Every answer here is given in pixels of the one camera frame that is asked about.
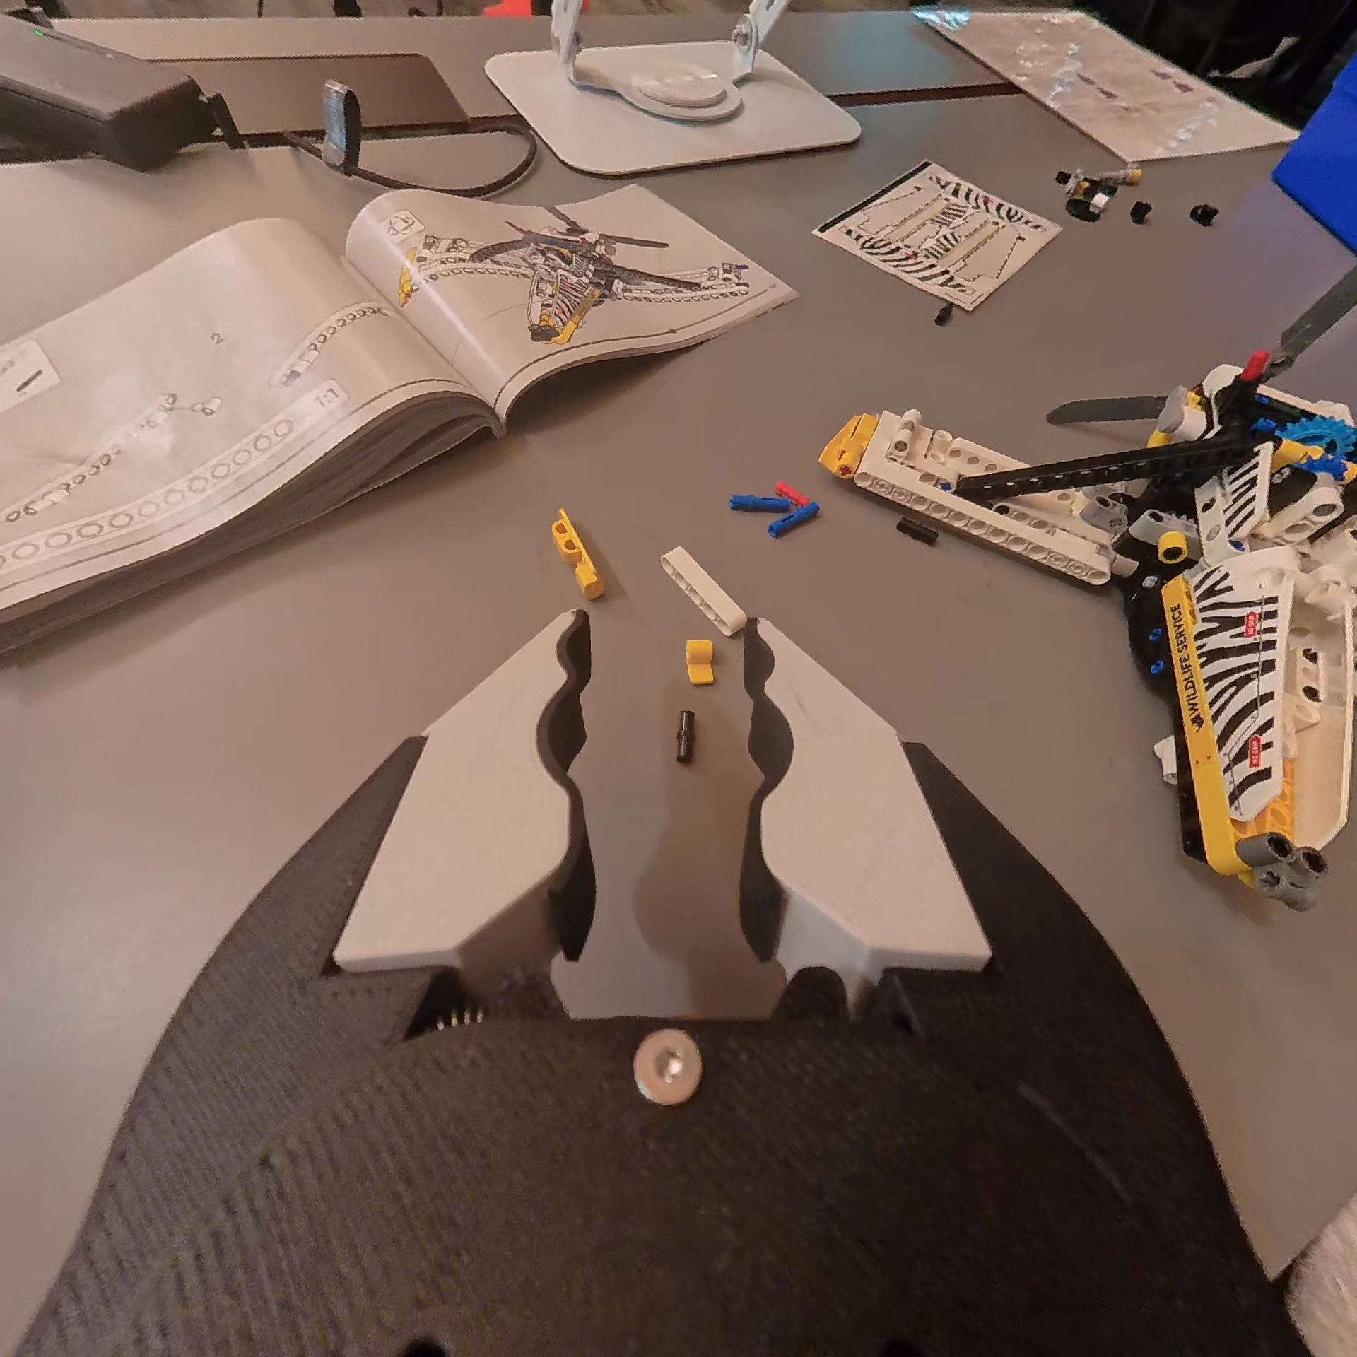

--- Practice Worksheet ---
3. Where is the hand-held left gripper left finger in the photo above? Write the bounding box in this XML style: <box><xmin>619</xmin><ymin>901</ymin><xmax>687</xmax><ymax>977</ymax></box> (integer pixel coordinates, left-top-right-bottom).
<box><xmin>332</xmin><ymin>609</ymin><xmax>595</xmax><ymax>1003</ymax></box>

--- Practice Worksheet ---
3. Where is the yellow lego panel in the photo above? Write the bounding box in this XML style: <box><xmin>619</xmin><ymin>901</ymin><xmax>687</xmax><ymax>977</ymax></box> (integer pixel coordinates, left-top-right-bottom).
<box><xmin>550</xmin><ymin>507</ymin><xmax>610</xmax><ymax>601</ymax></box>

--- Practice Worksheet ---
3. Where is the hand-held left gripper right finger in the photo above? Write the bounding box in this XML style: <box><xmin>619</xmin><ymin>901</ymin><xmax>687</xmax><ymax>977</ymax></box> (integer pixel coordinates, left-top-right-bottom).
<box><xmin>739</xmin><ymin>617</ymin><xmax>993</xmax><ymax>1019</ymax></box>

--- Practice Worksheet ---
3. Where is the zebra striped lego helicopter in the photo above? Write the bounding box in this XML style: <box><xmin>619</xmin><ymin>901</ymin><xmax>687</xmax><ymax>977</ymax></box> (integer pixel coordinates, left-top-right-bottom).
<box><xmin>1047</xmin><ymin>269</ymin><xmax>1357</xmax><ymax>916</ymax></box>

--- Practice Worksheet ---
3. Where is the zebra sticker sheet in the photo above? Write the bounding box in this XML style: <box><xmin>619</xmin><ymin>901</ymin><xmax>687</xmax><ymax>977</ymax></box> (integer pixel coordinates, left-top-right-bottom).
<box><xmin>813</xmin><ymin>158</ymin><xmax>1065</xmax><ymax>313</ymax></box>

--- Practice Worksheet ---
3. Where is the blue plastic bin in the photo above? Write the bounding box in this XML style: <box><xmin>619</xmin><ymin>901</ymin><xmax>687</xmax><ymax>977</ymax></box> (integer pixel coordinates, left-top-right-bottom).
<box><xmin>1272</xmin><ymin>84</ymin><xmax>1357</xmax><ymax>256</ymax></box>

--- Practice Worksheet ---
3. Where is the white screen stand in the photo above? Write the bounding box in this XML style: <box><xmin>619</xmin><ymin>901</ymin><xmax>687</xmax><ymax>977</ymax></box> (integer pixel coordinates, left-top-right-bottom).
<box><xmin>487</xmin><ymin>0</ymin><xmax>863</xmax><ymax>177</ymax></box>

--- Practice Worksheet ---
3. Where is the white lego beam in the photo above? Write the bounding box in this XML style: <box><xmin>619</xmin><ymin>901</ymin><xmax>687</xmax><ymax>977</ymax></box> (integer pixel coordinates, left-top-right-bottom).
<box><xmin>660</xmin><ymin>544</ymin><xmax>750</xmax><ymax>638</ymax></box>

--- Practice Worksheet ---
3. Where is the black power adapter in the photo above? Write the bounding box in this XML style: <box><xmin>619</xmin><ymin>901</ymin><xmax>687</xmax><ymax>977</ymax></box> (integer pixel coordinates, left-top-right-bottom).
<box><xmin>0</xmin><ymin>16</ymin><xmax>216</xmax><ymax>171</ymax></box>

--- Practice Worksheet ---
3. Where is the black cable with strap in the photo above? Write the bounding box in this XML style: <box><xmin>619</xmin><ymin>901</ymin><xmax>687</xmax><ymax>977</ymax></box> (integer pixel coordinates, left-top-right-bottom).
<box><xmin>212</xmin><ymin>79</ymin><xmax>543</xmax><ymax>203</ymax></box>

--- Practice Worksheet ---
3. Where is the clear plastic bag sheet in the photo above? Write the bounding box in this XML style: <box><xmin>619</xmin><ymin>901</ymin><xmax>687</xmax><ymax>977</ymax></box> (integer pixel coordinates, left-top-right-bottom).
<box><xmin>915</xmin><ymin>8</ymin><xmax>1301</xmax><ymax>161</ymax></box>

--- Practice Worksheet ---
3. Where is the lego instruction booklet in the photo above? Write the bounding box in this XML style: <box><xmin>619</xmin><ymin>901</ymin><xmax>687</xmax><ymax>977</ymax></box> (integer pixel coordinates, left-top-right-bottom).
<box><xmin>0</xmin><ymin>182</ymin><xmax>804</xmax><ymax>654</ymax></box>

